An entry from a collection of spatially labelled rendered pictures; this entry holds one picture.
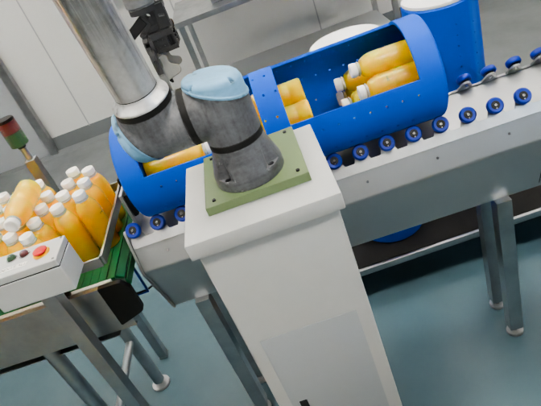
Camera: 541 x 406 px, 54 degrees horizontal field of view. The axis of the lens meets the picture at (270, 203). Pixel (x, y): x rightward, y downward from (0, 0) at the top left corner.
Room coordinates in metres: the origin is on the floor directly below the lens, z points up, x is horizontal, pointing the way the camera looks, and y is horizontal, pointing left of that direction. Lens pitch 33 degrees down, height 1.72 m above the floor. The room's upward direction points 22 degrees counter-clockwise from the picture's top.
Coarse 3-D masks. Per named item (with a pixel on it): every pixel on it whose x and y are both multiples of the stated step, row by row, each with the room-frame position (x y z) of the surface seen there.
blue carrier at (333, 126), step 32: (384, 32) 1.42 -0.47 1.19; (416, 32) 1.25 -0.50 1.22; (288, 64) 1.44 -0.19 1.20; (320, 64) 1.47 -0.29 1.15; (416, 64) 1.20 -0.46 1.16; (256, 96) 1.28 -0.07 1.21; (320, 96) 1.48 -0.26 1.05; (384, 96) 1.19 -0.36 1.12; (416, 96) 1.18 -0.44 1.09; (320, 128) 1.21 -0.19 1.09; (352, 128) 1.21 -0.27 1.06; (384, 128) 1.21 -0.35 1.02; (128, 160) 1.29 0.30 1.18; (192, 160) 1.25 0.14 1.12; (128, 192) 1.27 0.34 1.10; (160, 192) 1.26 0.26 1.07
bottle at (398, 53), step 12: (384, 48) 1.32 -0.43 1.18; (396, 48) 1.31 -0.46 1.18; (408, 48) 1.30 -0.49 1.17; (360, 60) 1.33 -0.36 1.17; (372, 60) 1.31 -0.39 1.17; (384, 60) 1.30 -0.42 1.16; (396, 60) 1.29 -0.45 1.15; (408, 60) 1.29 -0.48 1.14; (360, 72) 1.32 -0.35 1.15; (372, 72) 1.30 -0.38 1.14
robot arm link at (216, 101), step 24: (192, 72) 1.04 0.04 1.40; (216, 72) 1.00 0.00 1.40; (240, 72) 1.00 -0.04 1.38; (192, 96) 0.96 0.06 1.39; (216, 96) 0.94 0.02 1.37; (240, 96) 0.95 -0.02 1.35; (192, 120) 0.95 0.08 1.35; (216, 120) 0.94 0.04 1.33; (240, 120) 0.94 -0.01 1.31; (216, 144) 0.96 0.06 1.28
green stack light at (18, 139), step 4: (20, 128) 1.82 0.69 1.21; (16, 132) 1.79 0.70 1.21; (20, 132) 1.80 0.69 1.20; (8, 136) 1.78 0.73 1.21; (12, 136) 1.78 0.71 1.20; (16, 136) 1.79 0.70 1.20; (20, 136) 1.79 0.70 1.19; (24, 136) 1.81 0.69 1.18; (8, 140) 1.79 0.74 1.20; (12, 140) 1.78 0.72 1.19; (16, 140) 1.78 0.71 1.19; (20, 140) 1.79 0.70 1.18; (24, 140) 1.80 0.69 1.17; (28, 140) 1.81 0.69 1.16; (12, 144) 1.79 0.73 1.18; (16, 144) 1.78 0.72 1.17; (20, 144) 1.78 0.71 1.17; (24, 144) 1.79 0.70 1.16; (12, 148) 1.79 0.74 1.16; (16, 148) 1.78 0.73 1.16
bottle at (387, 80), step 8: (408, 64) 1.26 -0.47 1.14; (384, 72) 1.27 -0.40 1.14; (392, 72) 1.26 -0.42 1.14; (400, 72) 1.25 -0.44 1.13; (408, 72) 1.25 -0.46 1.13; (416, 72) 1.24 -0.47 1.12; (368, 80) 1.29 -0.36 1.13; (376, 80) 1.27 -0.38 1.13; (384, 80) 1.25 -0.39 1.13; (392, 80) 1.25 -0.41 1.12; (400, 80) 1.24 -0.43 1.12; (408, 80) 1.24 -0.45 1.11; (416, 80) 1.24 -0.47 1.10; (368, 88) 1.27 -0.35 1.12; (376, 88) 1.25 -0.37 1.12; (384, 88) 1.25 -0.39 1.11; (392, 88) 1.24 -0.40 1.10; (368, 96) 1.27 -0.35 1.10
